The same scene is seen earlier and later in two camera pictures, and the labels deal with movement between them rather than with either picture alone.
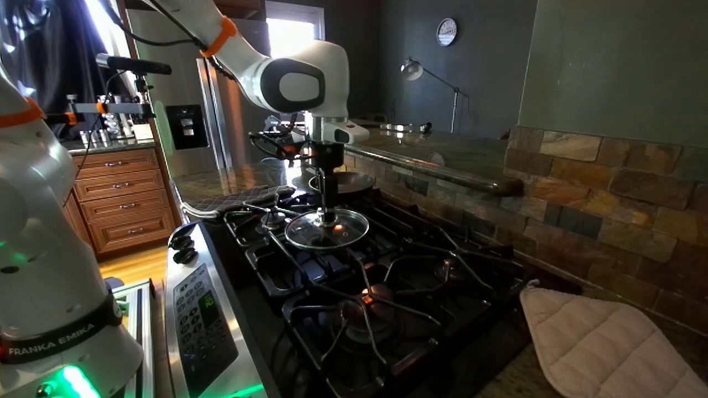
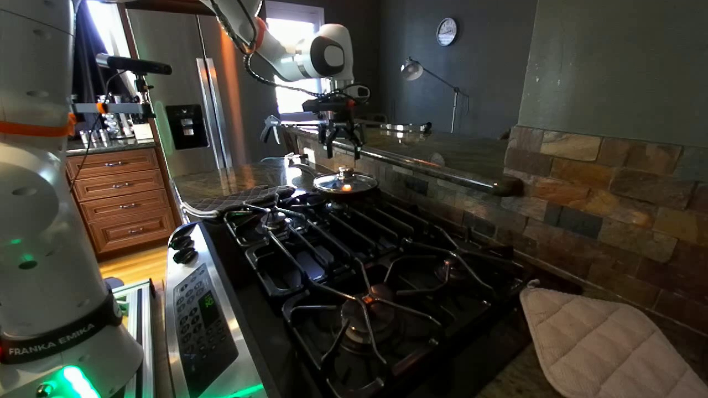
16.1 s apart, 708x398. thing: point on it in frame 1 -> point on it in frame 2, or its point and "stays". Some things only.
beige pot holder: (604, 351) stays
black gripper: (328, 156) -> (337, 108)
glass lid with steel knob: (323, 229) -> (344, 183)
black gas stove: (409, 311) stays
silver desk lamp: (415, 72) stays
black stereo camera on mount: (126, 87) stays
